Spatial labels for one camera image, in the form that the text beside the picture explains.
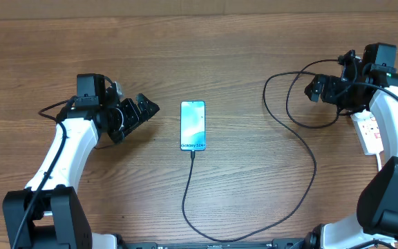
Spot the black USB charging cable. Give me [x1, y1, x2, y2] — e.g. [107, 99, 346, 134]
[180, 59, 345, 243]

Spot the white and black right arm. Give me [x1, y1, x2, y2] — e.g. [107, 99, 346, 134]
[294, 43, 398, 248]

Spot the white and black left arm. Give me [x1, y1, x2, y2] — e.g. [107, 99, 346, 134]
[2, 73, 160, 248]

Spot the white power strip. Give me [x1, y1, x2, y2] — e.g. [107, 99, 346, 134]
[350, 110, 383, 155]

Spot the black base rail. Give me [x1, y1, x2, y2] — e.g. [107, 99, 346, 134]
[118, 238, 304, 249]

